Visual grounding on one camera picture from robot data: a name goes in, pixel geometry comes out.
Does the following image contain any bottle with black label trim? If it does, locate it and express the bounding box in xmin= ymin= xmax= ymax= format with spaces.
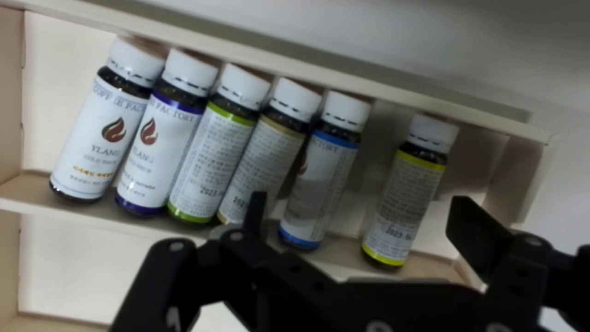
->
xmin=49 ymin=37 xmax=166 ymax=203

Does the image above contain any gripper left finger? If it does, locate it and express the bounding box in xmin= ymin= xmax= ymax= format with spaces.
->
xmin=109 ymin=191 xmax=342 ymax=332

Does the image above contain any bottle with olive label trim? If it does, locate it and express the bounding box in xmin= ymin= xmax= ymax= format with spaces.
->
xmin=217 ymin=77 xmax=323 ymax=226

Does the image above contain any cream cardboard box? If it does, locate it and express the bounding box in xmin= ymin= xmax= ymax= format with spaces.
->
xmin=0 ymin=0 xmax=559 ymax=332

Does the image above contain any bottle with purple label trim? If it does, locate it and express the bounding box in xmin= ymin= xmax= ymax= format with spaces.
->
xmin=114 ymin=49 xmax=219 ymax=217

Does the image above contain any bottle with blue label trim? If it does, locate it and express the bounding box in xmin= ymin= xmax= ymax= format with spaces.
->
xmin=277 ymin=91 xmax=372 ymax=250

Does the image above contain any bottle with green label trim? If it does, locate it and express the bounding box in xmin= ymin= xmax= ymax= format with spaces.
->
xmin=167 ymin=64 xmax=271 ymax=225

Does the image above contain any bottle with yellow label trim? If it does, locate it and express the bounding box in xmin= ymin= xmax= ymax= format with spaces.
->
xmin=361 ymin=114 xmax=460 ymax=268

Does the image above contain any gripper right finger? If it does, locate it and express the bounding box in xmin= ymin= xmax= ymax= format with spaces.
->
xmin=445 ymin=196 xmax=590 ymax=332

